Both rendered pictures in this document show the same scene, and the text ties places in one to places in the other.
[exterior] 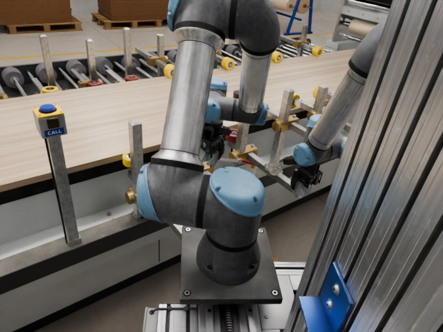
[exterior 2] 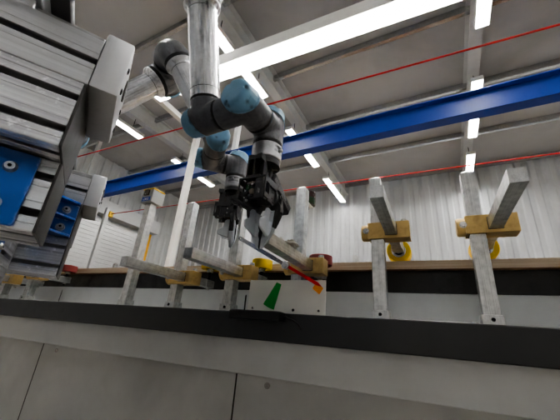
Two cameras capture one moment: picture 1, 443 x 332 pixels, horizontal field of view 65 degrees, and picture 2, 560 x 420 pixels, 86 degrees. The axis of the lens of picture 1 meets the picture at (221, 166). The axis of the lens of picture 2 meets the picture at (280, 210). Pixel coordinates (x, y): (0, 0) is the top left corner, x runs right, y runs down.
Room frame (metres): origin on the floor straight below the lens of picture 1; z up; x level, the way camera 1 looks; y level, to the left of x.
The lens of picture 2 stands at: (0.92, -0.94, 0.64)
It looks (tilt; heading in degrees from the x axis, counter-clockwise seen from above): 22 degrees up; 67
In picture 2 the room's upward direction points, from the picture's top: 5 degrees clockwise
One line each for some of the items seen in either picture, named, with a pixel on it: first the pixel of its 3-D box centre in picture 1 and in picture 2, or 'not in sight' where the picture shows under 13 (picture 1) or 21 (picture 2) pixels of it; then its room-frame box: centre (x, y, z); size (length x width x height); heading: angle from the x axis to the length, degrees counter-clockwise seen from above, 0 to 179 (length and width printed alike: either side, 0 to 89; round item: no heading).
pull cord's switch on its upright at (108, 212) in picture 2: not in sight; (95, 256); (0.43, 2.79, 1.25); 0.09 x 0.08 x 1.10; 130
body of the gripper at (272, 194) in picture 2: (308, 168); (262, 183); (1.13, -0.33, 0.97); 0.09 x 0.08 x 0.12; 40
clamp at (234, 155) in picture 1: (242, 153); (305, 267); (1.39, -0.09, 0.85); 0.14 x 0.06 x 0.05; 130
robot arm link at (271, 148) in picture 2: not in sight; (267, 156); (1.14, -0.33, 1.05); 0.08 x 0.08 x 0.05
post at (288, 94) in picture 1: (279, 134); (378, 251); (1.53, -0.27, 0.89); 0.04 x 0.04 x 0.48; 40
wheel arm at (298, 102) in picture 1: (325, 115); (495, 220); (1.69, -0.51, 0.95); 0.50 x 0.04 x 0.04; 40
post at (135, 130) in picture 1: (137, 178); (182, 257); (1.05, 0.31, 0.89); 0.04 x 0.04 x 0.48; 40
